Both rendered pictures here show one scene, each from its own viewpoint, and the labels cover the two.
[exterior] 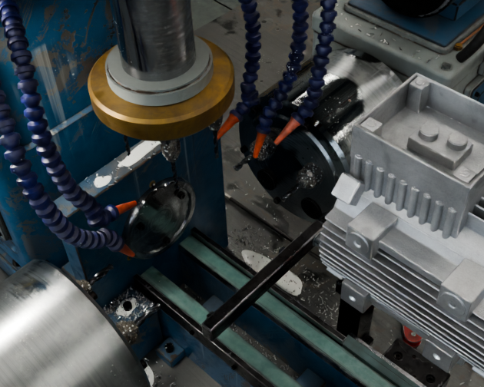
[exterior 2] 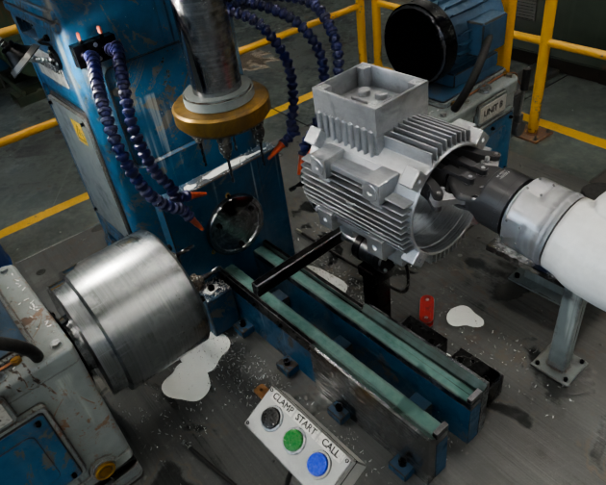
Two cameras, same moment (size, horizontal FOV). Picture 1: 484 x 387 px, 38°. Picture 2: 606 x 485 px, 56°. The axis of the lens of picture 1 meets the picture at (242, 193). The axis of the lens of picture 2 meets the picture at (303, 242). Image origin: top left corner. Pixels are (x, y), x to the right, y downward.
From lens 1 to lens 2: 34 cm
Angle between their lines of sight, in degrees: 11
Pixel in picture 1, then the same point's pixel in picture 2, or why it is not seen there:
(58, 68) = (164, 112)
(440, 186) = (361, 114)
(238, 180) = (310, 222)
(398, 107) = (351, 85)
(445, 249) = (371, 164)
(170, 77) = (221, 95)
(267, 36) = not seen: hidden behind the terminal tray
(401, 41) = not seen: hidden behind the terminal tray
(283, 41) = not seen: hidden behind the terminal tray
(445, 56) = (443, 109)
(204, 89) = (245, 104)
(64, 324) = (145, 260)
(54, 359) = (136, 281)
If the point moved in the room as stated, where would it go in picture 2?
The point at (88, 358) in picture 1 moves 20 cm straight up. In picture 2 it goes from (160, 284) to (123, 186)
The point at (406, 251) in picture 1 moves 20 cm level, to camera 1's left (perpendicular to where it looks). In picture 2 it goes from (346, 167) to (200, 177)
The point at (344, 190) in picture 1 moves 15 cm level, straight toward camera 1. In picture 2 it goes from (311, 136) to (278, 196)
